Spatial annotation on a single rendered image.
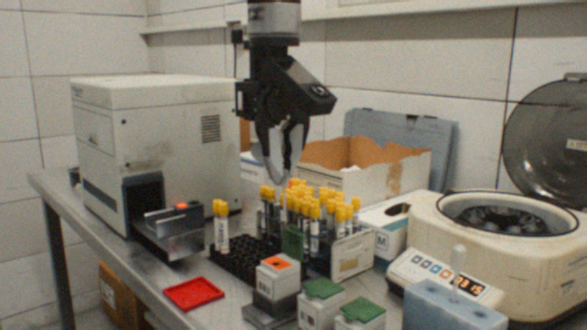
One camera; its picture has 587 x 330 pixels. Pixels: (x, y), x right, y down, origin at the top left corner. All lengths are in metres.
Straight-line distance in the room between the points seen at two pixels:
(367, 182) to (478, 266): 0.29
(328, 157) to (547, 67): 0.50
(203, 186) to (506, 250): 0.60
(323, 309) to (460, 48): 0.67
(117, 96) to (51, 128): 1.35
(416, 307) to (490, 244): 0.16
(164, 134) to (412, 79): 0.58
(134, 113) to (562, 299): 0.74
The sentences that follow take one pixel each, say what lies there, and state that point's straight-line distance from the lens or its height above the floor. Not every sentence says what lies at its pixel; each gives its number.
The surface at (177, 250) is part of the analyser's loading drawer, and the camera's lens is 0.78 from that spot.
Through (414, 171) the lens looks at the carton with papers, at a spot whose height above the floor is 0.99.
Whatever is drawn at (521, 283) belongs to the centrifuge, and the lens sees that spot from 0.65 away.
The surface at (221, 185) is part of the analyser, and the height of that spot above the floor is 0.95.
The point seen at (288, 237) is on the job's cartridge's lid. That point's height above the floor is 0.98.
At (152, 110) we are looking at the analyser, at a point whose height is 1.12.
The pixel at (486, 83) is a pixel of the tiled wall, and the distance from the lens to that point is 1.02.
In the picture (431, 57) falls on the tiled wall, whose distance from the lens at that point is 1.08.
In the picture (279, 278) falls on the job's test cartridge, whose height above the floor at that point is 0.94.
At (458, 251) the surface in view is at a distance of 0.49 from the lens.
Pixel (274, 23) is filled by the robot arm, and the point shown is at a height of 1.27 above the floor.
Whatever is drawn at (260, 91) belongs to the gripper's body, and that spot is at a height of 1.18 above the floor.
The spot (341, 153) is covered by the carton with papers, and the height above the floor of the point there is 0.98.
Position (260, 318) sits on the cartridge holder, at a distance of 0.62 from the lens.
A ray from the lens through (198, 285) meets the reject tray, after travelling 0.73.
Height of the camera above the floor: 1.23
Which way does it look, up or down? 14 degrees down
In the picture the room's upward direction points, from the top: straight up
